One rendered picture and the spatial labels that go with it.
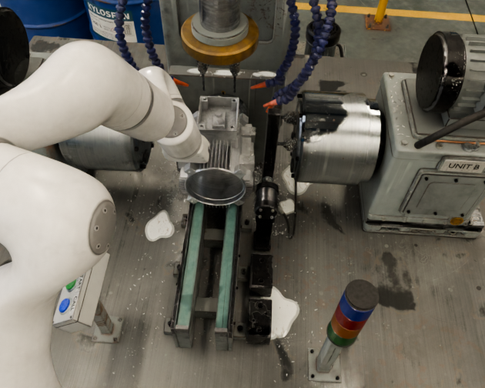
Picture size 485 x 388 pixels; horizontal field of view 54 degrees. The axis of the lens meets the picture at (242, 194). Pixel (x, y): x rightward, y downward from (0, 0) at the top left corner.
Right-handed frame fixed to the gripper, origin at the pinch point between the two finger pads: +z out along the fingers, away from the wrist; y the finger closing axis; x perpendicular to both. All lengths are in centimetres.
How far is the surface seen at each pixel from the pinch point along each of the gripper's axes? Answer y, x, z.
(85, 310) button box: -16.7, -36.4, -17.3
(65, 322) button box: -19.8, -38.7, -18.8
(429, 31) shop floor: 133, 137, 208
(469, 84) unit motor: 62, 17, -14
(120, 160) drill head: -19.1, -1.5, 6.1
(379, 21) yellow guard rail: 98, 142, 207
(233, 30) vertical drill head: 9.2, 25.9, -14.4
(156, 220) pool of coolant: -12.2, -15.6, 25.6
